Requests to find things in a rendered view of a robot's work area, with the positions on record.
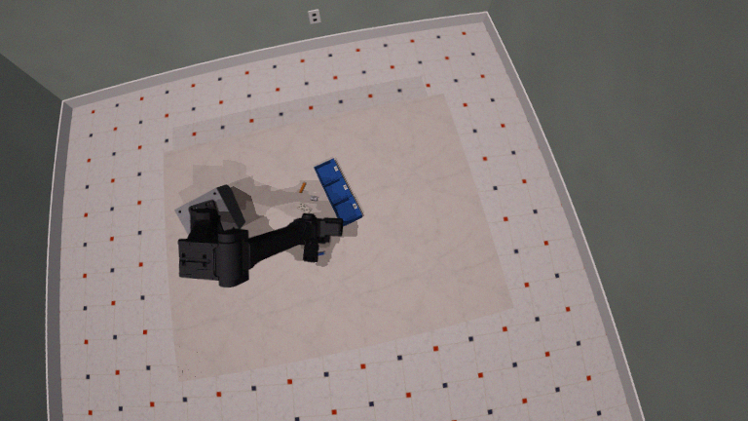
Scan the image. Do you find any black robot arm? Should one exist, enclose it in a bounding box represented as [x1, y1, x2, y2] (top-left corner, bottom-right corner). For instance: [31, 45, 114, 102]
[178, 200, 343, 287]

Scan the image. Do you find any dark blue rack of bins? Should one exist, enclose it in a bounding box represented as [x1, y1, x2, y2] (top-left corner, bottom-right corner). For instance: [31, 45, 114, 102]
[314, 158, 362, 227]

